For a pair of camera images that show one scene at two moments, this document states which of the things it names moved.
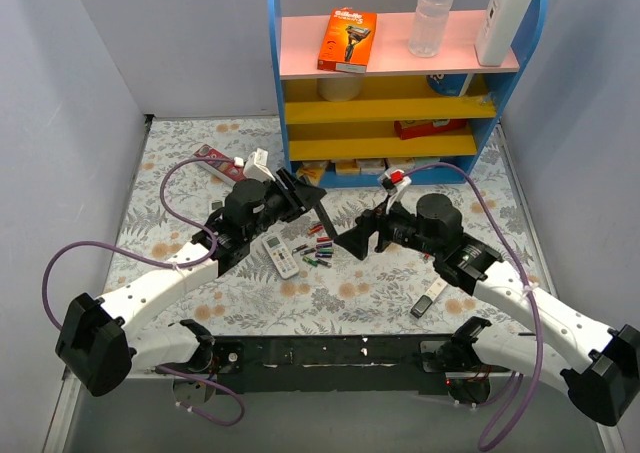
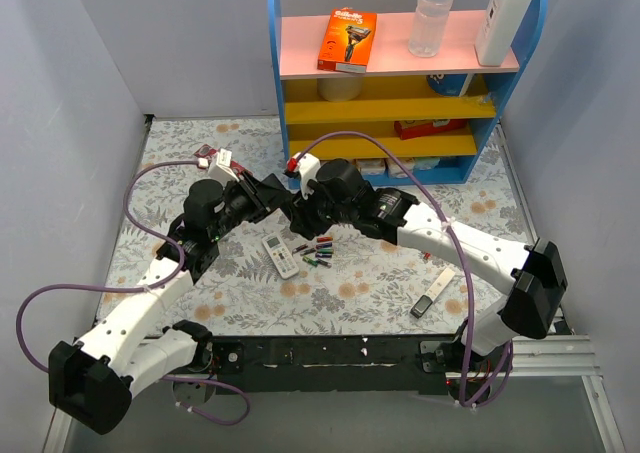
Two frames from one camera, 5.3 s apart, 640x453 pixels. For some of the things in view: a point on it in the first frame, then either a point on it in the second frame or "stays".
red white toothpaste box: [224, 170] stays
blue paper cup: [447, 84] stays
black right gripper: [378, 230] -> [310, 213]
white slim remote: [436, 289] stays
